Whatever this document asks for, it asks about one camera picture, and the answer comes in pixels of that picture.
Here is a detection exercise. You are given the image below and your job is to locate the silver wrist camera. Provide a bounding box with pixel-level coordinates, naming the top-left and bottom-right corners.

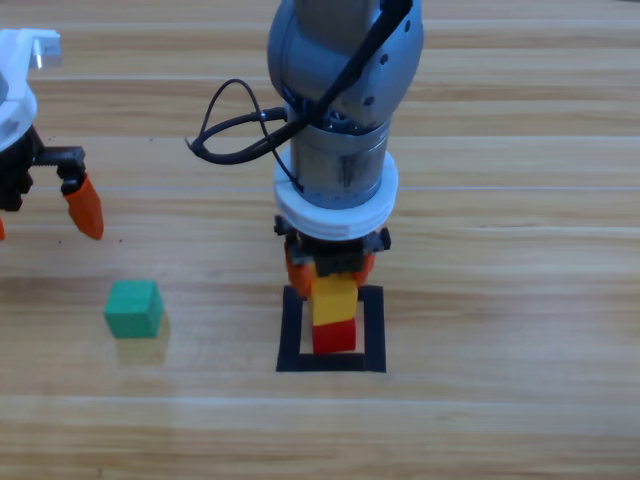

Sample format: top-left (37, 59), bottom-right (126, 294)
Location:
top-left (30, 38), bottom-right (65, 70)

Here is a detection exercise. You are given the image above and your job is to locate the red wooden block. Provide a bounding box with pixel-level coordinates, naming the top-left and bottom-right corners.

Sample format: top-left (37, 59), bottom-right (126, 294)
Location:
top-left (311, 315), bottom-right (357, 355)

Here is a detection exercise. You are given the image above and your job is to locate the yellow wooden block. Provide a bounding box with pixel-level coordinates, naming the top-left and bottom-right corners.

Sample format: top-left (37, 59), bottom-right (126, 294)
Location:
top-left (309, 272), bottom-right (359, 329)

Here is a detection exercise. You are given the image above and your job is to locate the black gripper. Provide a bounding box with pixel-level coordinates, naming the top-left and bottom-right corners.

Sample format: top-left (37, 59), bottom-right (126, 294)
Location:
top-left (273, 214), bottom-right (391, 297)
top-left (0, 124), bottom-right (105, 242)

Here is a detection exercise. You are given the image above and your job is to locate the green wooden block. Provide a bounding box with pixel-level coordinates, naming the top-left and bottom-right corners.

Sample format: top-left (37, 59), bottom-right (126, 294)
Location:
top-left (103, 278), bottom-right (165, 340)

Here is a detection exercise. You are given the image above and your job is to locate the black tape square outline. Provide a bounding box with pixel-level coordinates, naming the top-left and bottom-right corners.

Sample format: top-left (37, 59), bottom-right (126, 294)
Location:
top-left (275, 283), bottom-right (388, 375)

